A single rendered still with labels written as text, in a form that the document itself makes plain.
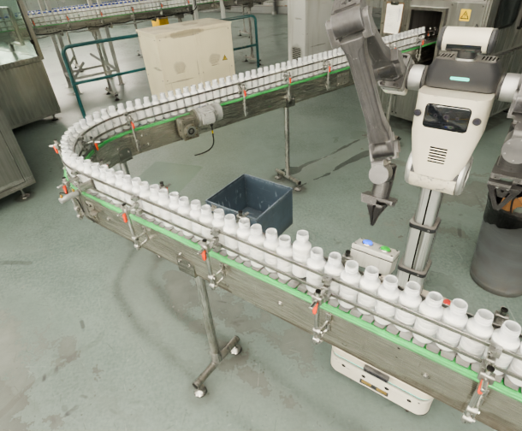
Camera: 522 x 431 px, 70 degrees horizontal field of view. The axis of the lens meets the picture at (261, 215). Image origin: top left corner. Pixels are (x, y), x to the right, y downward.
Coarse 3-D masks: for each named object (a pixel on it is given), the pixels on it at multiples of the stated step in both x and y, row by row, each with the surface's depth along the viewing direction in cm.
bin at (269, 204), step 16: (240, 176) 200; (224, 192) 193; (240, 192) 205; (256, 192) 204; (272, 192) 196; (288, 192) 184; (224, 208) 176; (240, 208) 209; (256, 208) 210; (272, 208) 176; (288, 208) 190; (272, 224) 181; (288, 224) 196
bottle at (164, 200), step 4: (164, 188) 151; (160, 192) 151; (164, 192) 149; (160, 196) 150; (164, 196) 150; (168, 196) 151; (160, 200) 151; (164, 200) 150; (168, 200) 151; (160, 204) 151; (164, 204) 150; (168, 204) 151; (168, 208) 152; (164, 212) 152; (168, 212) 153; (164, 216) 154; (168, 216) 154; (168, 220) 155; (164, 224) 157; (168, 224) 156
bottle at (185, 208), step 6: (180, 198) 145; (186, 198) 146; (180, 204) 144; (186, 204) 144; (180, 210) 145; (186, 210) 145; (180, 216) 147; (186, 222) 147; (192, 228) 150; (186, 234) 151; (192, 234) 151
